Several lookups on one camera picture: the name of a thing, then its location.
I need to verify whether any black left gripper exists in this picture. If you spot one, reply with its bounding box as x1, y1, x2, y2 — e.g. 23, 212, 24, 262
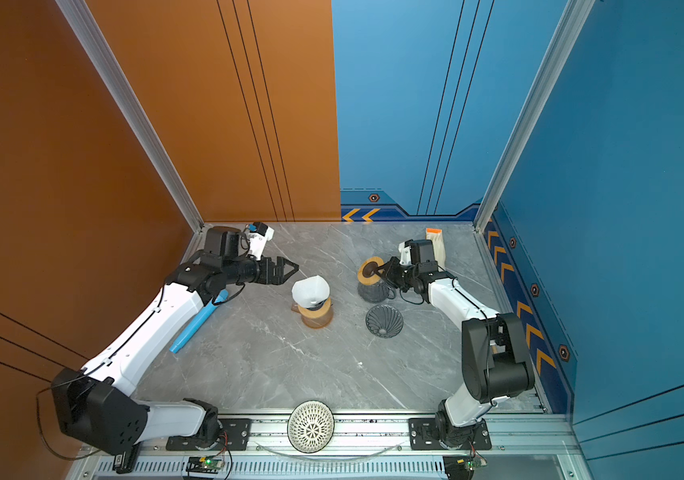
224, 255, 300, 288

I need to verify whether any white paper coffee filter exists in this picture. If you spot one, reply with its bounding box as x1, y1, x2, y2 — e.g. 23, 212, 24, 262
292, 275, 330, 310

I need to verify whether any grey glass mug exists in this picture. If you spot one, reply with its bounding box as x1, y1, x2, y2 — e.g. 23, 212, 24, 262
357, 280, 396, 304

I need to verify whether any wooden dripper ring holder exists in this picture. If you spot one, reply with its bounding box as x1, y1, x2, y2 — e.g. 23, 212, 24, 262
298, 298, 333, 320

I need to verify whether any grey glass dripper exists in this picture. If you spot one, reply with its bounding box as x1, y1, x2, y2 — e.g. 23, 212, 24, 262
365, 305, 404, 339

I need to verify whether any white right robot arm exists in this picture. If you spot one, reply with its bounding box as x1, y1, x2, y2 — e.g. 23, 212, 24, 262
369, 240, 537, 449

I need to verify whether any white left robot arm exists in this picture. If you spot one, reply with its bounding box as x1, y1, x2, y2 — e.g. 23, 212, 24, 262
50, 222, 299, 455

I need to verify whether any cream coffee filter pack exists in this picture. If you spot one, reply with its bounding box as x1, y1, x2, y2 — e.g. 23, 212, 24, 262
426, 228, 446, 269

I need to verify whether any white woven basket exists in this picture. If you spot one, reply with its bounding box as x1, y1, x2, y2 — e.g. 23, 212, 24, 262
287, 400, 335, 454

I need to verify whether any right green circuit board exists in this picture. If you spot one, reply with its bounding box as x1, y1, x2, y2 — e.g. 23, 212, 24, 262
443, 456, 488, 480

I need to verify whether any green circuit board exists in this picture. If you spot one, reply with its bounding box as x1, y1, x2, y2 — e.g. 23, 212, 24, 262
185, 456, 226, 476
443, 456, 488, 480

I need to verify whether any left green circuit board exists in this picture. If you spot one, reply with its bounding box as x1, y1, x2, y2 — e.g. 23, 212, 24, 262
185, 456, 226, 476

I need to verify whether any black handheld device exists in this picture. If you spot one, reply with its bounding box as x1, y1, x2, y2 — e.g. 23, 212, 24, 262
113, 443, 141, 474

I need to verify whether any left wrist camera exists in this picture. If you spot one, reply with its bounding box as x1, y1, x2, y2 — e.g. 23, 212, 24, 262
245, 222, 275, 260

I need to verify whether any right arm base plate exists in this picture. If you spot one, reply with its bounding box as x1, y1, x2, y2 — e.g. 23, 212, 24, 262
408, 418, 493, 451

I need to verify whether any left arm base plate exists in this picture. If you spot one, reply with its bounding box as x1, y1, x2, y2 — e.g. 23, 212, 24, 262
165, 418, 252, 452

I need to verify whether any aluminium mounting rail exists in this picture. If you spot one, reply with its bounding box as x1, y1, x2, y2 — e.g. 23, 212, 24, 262
68, 411, 591, 479

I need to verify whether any aluminium corner post right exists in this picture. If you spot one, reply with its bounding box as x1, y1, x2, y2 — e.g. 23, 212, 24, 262
473, 0, 595, 233

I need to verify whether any aluminium corner post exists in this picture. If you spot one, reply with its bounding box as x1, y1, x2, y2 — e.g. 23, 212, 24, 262
56, 0, 204, 233
473, 0, 595, 233

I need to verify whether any aluminium corner post left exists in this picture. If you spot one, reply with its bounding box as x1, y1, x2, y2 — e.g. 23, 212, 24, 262
56, 0, 204, 233

